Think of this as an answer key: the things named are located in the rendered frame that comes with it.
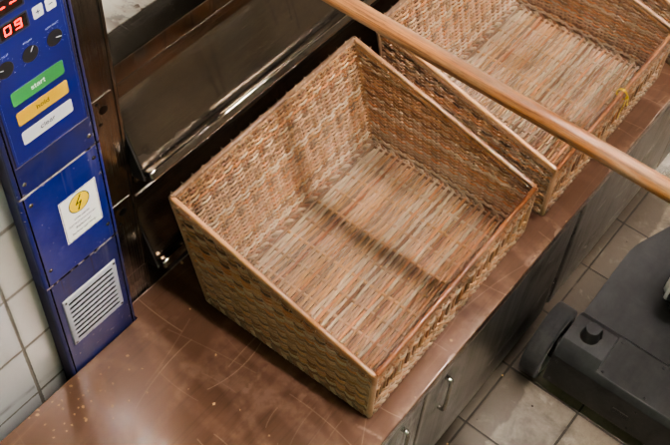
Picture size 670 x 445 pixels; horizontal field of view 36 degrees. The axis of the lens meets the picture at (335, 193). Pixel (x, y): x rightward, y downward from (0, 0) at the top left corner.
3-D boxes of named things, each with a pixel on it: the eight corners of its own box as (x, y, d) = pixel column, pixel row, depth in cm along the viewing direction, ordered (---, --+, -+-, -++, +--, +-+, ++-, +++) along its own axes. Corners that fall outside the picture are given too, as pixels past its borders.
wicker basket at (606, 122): (360, 112, 232) (369, 20, 210) (492, -11, 261) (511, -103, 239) (543, 222, 215) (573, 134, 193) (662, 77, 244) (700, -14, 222)
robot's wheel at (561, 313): (563, 304, 263) (557, 295, 244) (580, 314, 261) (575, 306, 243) (521, 369, 263) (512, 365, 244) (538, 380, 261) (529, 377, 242)
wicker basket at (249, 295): (172, 281, 201) (161, 195, 179) (345, 121, 230) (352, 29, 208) (370, 425, 184) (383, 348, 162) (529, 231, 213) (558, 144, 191)
